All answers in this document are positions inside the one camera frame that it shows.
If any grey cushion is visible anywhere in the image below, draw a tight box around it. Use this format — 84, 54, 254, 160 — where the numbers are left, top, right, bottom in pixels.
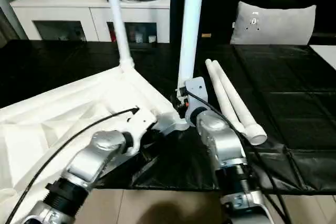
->
230, 1, 317, 46

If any white plastic table leg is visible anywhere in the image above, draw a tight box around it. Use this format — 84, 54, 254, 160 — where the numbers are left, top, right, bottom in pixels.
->
102, 0, 136, 69
177, 0, 205, 120
205, 58, 249, 135
211, 60, 268, 146

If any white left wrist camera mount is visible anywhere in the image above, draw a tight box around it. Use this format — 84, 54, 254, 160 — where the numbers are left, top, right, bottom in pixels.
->
123, 107, 158, 156

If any black work mat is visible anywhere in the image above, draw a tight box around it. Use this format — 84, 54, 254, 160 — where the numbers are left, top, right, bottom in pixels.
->
0, 39, 336, 196

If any white plastic table top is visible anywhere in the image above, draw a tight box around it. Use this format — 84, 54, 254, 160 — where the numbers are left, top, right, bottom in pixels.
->
0, 62, 190, 224

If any black camera cable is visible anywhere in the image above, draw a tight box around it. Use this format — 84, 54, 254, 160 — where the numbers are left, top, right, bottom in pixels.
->
185, 87, 292, 224
5, 107, 140, 224

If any black right camera cable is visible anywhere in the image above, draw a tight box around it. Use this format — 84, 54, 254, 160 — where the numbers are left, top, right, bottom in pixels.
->
185, 87, 292, 224

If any white flat board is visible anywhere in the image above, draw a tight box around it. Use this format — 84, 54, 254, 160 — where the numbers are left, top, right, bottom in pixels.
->
309, 45, 336, 70

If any white glass-door cabinet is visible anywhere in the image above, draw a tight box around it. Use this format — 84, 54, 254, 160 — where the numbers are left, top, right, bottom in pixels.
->
9, 0, 171, 43

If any black left camera cable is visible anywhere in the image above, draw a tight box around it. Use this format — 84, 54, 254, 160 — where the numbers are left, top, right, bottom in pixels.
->
5, 107, 140, 224

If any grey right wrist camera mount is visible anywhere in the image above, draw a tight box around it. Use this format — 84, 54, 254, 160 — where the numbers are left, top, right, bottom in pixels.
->
183, 76, 209, 127

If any black speaker box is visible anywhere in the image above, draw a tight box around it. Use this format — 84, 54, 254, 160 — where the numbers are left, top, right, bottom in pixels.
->
169, 0, 237, 44

